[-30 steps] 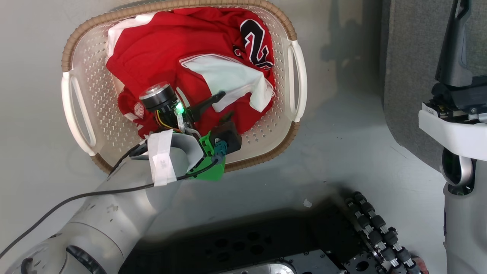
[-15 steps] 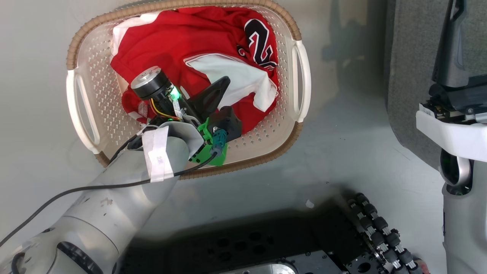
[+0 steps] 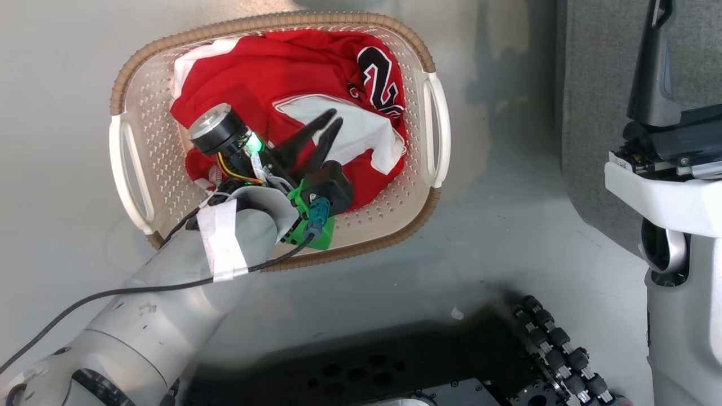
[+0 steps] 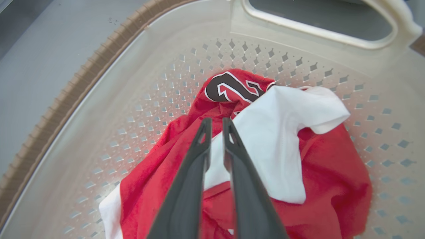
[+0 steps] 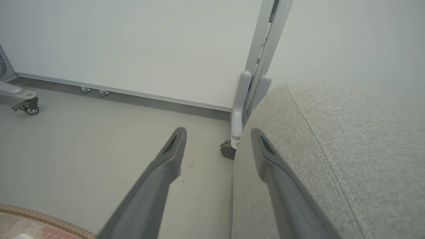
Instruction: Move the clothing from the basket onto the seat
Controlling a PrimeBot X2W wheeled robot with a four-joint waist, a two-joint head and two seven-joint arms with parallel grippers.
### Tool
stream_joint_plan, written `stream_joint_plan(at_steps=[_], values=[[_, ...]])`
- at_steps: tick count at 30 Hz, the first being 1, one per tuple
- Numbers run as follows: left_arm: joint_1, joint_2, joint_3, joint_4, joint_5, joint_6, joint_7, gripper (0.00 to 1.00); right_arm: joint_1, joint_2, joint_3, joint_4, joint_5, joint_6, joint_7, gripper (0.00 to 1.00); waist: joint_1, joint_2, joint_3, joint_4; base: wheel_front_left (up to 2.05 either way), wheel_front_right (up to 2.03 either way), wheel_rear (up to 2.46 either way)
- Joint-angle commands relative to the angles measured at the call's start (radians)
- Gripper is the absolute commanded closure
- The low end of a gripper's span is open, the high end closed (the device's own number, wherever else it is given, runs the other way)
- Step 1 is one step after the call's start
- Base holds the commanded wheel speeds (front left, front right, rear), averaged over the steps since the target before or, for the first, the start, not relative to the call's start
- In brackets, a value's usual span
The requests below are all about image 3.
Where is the short black arm cable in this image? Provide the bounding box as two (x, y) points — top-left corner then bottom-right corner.
(161, 208), (202, 250)

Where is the grey fabric sofa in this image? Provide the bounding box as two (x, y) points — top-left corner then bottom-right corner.
(556, 0), (722, 261)

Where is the black roller omni wheel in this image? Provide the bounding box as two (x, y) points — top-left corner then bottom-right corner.
(510, 295), (618, 406)

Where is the cream perforated laundry basket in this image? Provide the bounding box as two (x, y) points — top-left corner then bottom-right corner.
(109, 12), (452, 273)

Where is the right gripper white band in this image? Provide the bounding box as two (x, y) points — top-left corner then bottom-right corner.
(605, 0), (722, 239)

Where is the long black arm cable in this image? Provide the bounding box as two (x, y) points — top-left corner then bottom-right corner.
(0, 231), (316, 376)

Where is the white tape strip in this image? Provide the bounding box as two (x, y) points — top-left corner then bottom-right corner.
(197, 197), (250, 283)

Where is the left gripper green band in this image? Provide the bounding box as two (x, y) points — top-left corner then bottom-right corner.
(188, 103), (344, 252)

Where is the red white jersey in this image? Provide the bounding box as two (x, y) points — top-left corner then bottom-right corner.
(170, 29), (410, 213)

